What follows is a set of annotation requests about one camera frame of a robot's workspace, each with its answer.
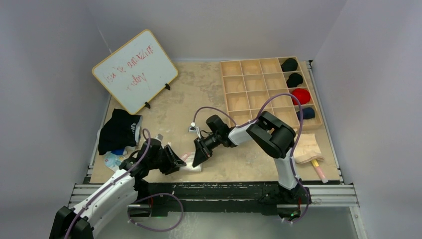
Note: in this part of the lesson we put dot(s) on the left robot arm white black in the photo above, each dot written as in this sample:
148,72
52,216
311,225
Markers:
126,186

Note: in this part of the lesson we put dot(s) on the white whiteboard yellow frame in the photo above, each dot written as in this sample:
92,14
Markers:
136,72

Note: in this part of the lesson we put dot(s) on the wooden compartment organizer tray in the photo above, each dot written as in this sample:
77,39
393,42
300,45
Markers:
249,83

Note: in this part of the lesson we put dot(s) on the white underwear pink trim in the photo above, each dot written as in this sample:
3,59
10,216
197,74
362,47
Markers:
188,158

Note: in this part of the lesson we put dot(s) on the pink yellow marker pen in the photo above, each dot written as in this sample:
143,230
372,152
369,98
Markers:
319,171

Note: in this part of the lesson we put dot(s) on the black rolled underwear back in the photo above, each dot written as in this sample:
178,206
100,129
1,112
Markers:
289,65

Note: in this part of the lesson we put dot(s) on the cream beige underwear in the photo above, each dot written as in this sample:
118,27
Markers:
307,149

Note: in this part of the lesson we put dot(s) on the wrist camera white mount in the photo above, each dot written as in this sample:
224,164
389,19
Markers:
159,137
194,129

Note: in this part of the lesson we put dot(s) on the navy blue rolled underwear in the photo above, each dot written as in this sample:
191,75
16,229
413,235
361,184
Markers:
306,114

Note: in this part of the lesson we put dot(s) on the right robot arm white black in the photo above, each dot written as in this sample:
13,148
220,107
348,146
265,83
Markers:
273,136

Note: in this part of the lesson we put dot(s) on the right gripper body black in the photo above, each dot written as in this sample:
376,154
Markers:
212,141

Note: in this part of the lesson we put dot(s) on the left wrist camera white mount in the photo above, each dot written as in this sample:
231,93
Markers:
159,137

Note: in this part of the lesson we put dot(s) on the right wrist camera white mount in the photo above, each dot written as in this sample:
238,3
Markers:
194,129

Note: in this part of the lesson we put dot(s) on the black rolled underwear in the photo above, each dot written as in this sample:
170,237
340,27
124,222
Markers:
289,65
294,80

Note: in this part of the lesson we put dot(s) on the white blue patterned underwear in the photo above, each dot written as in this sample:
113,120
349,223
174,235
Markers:
113,159

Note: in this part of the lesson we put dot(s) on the black underwear white waistband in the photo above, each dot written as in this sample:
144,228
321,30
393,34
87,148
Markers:
121,131

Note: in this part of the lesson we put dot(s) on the red rolled underwear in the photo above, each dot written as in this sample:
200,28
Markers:
303,95

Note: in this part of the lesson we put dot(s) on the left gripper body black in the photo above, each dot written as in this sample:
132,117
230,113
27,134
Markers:
156,163

